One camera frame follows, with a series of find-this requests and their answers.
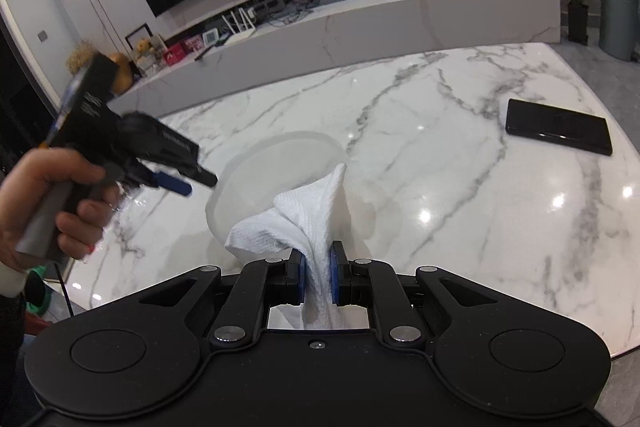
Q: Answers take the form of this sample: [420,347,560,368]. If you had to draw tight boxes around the white router with antennas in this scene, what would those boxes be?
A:
[222,7,258,45]

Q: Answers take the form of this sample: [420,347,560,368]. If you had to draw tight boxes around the white cloth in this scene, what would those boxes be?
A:
[225,163,373,330]

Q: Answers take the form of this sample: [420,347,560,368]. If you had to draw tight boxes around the framed certificate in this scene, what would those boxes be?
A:
[125,23,152,50]

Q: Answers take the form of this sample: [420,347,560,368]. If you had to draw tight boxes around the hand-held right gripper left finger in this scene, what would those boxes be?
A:
[139,249,307,348]

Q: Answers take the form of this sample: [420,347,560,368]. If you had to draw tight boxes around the white marble television cabinet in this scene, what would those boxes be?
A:
[117,0,561,112]

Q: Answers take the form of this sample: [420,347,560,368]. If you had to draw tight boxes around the golden round vase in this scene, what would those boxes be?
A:
[107,52,133,95]

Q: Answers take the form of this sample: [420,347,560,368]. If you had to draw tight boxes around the tangled black cables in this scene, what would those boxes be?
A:
[260,2,313,28]

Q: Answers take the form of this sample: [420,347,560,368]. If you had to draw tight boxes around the person's left hand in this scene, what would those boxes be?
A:
[0,148,124,278]

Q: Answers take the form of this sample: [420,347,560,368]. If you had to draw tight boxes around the black smartphone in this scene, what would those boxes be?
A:
[505,98,613,156]

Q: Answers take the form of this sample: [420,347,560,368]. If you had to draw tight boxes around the dried yellow flowers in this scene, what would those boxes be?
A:
[67,39,98,72]

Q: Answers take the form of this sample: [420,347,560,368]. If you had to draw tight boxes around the teddy bear in basket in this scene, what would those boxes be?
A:
[135,34,168,75]

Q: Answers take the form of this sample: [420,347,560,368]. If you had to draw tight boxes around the grey pedal bin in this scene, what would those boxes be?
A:
[597,0,640,60]

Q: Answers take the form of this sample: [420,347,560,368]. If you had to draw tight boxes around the clear plastic bowl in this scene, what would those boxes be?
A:
[205,131,376,258]

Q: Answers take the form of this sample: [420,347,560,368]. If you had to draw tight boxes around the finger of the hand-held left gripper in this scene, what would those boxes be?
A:
[127,169,193,198]
[165,156,219,188]

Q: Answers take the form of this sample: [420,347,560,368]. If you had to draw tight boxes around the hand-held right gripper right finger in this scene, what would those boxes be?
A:
[330,241,501,345]

